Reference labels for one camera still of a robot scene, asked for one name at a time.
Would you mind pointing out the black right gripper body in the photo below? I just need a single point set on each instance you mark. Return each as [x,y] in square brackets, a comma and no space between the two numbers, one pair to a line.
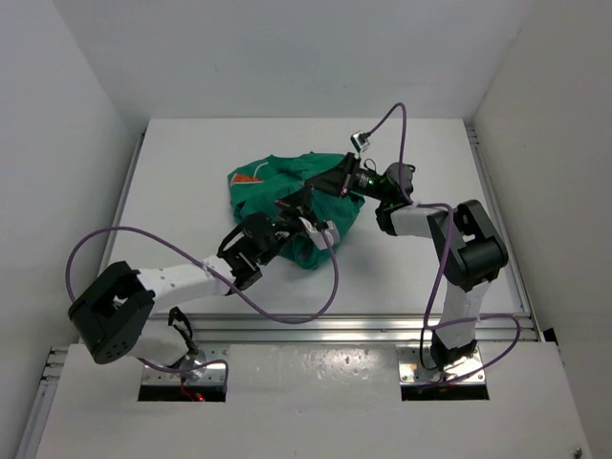
[362,181]

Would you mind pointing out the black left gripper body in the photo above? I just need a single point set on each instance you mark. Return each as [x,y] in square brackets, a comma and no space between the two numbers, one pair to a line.
[285,223]

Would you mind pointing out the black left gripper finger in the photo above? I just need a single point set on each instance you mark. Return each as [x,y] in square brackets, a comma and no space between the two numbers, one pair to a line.
[307,211]
[296,199]

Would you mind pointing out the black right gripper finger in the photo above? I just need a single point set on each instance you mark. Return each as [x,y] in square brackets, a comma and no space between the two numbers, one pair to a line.
[344,169]
[329,184]

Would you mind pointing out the green zip-up jacket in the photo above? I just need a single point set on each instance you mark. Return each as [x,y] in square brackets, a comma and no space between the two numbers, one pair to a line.
[258,186]

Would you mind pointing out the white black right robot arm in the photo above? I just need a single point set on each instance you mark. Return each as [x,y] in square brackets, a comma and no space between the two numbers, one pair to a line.
[470,250]

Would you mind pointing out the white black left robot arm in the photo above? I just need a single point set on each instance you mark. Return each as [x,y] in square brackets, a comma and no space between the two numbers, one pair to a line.
[130,312]

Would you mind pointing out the white front cover panel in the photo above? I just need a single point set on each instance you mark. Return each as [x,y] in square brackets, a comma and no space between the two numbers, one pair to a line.
[316,402]

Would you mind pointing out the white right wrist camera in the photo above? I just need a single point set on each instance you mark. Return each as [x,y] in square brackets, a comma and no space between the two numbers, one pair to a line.
[360,141]

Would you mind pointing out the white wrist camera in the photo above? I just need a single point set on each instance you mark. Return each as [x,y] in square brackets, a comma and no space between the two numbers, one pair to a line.
[323,234]
[360,141]

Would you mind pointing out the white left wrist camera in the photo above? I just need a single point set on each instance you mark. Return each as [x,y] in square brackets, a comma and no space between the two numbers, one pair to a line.
[323,234]

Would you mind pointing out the aluminium table edge rail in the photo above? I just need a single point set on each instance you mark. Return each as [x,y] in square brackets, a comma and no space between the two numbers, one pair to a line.
[359,329]

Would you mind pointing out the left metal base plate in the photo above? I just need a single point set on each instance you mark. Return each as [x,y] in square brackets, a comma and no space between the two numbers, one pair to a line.
[209,367]

